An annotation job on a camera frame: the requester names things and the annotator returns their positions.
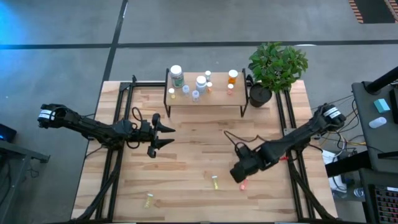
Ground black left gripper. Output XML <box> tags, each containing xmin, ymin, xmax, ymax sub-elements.
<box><xmin>137</xmin><ymin>113</ymin><xmax>176</xmax><ymax>159</ymax></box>

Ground large green bottle white cap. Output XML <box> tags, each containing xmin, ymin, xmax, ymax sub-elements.
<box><xmin>169</xmin><ymin>64</ymin><xmax>185</xmax><ymax>89</ymax></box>

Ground large white barcode label bottle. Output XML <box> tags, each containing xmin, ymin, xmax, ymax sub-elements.
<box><xmin>195</xmin><ymin>75</ymin><xmax>208</xmax><ymax>95</ymax></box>

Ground wide orange bottle white cap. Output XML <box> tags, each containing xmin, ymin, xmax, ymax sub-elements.
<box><xmin>227</xmin><ymin>68</ymin><xmax>239</xmax><ymax>85</ymax></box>

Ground wooden shelf black metal legs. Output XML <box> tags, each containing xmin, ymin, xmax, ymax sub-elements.
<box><xmin>164</xmin><ymin>67</ymin><xmax>249</xmax><ymax>118</ymax></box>

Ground white floor box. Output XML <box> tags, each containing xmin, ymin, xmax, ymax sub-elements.
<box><xmin>322</xmin><ymin>149</ymin><xmax>336</xmax><ymax>165</ymax></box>

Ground green plant in black pot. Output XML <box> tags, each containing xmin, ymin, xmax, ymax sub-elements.
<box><xmin>247</xmin><ymin>42</ymin><xmax>309</xmax><ymax>108</ymax></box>

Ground grey side desk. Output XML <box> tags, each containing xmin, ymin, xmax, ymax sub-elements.
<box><xmin>351</xmin><ymin>79</ymin><xmax>398</xmax><ymax>175</ymax></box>

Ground white oval mouse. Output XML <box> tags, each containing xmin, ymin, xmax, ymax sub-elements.
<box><xmin>368</xmin><ymin>116</ymin><xmax>388</xmax><ymax>129</ymax></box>

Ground grey metal stand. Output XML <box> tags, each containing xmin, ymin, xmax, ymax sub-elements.
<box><xmin>0</xmin><ymin>139</ymin><xmax>50</xmax><ymax>224</ymax></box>

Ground black backlit keyboard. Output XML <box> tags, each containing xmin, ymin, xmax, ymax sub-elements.
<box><xmin>368</xmin><ymin>183</ymin><xmax>398</xmax><ymax>224</ymax></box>

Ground teal box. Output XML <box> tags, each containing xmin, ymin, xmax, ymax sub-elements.
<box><xmin>373</xmin><ymin>98</ymin><xmax>391</xmax><ymax>114</ymax></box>

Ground dark device with blue light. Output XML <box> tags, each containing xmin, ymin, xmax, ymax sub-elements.
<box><xmin>0</xmin><ymin>123</ymin><xmax>18</xmax><ymax>144</ymax></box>

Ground black pole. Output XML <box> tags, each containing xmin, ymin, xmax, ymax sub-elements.
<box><xmin>363</xmin><ymin>65</ymin><xmax>398</xmax><ymax>96</ymax></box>

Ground orange-edged dark rug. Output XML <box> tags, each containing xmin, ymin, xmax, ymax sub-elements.
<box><xmin>347</xmin><ymin>0</ymin><xmax>398</xmax><ymax>25</ymax></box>

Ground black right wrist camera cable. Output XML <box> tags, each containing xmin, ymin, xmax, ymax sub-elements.
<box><xmin>223</xmin><ymin>129</ymin><xmax>268</xmax><ymax>156</ymax></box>

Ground black aluminium table frame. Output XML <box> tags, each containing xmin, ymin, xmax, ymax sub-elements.
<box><xmin>70</xmin><ymin>74</ymin><xmax>338</xmax><ymax>223</ymax></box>

